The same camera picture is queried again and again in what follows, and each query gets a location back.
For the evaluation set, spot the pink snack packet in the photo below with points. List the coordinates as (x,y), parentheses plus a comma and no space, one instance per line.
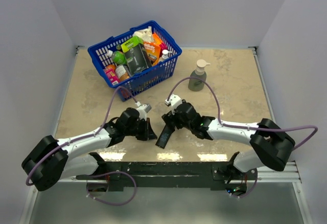
(111,75)

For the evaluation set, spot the white pump bottle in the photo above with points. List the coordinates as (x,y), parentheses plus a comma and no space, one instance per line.
(164,55)

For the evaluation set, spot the orange razor blade box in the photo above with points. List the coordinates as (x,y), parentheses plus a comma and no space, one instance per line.
(153,52)

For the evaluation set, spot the black remote control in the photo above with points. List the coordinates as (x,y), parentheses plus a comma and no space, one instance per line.
(164,136)

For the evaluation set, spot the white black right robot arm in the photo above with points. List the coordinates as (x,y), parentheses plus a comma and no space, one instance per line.
(270,146)

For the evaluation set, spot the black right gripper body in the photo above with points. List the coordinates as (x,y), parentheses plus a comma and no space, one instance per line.
(176,116)

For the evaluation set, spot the blue plastic shopping basket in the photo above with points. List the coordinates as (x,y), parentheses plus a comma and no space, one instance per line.
(149,77)

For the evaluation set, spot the green round bottle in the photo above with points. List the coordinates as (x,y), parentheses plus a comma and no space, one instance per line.
(117,57)

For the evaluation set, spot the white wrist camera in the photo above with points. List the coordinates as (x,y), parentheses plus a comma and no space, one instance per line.
(144,107)
(173,102)

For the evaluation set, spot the black green razor box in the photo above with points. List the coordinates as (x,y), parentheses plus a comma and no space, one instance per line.
(136,56)

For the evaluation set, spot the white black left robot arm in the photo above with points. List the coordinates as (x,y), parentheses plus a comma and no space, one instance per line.
(53,159)

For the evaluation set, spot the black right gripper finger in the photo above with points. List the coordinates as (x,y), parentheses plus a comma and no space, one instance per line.
(179,123)
(169,120)

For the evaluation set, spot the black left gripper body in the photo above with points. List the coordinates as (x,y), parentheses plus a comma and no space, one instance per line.
(140,130)

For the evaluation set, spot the orange labelled jar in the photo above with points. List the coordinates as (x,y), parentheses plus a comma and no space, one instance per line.
(122,72)

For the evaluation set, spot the beige crumpled bag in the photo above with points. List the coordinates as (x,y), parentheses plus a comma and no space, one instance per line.
(145,34)

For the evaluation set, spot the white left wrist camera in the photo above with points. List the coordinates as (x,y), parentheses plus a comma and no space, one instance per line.
(144,107)

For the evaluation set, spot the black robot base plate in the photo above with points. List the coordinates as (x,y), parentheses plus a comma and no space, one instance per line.
(211,175)

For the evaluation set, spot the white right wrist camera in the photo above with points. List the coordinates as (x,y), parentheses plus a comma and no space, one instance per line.
(173,102)

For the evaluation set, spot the grey soap pump bottle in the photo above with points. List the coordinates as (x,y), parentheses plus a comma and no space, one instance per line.
(198,76)

